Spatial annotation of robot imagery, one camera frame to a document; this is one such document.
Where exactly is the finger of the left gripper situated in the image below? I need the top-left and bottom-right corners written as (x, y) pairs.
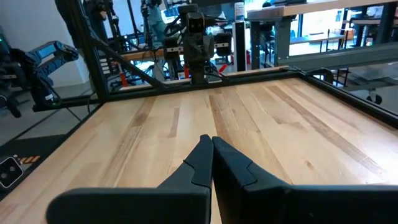
top-left (198, 34), bottom-right (215, 62)
top-left (183, 34), bottom-right (200, 63)

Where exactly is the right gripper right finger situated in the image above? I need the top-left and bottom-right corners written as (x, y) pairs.
top-left (212, 136), bottom-right (398, 224)

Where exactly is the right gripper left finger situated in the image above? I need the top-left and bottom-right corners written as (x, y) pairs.
top-left (46, 134), bottom-right (215, 224)

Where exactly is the white labelled canister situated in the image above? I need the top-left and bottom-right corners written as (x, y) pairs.
top-left (234, 1), bottom-right (245, 22)

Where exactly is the person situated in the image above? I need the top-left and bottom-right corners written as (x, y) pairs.
top-left (146, 0), bottom-right (168, 43)

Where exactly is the black caster wheel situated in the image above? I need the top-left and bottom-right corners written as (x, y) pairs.
top-left (366, 93), bottom-right (384, 106)

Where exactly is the black upright post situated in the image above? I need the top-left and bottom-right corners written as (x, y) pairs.
top-left (234, 21), bottom-right (247, 72)

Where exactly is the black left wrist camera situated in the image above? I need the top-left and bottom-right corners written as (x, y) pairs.
top-left (185, 11), bottom-right (206, 35)

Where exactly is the wooden workbench with grey frame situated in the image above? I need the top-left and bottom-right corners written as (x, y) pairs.
top-left (247, 0), bottom-right (398, 71)

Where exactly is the small grey camera box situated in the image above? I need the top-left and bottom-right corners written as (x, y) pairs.
top-left (0, 156), bottom-right (24, 189)

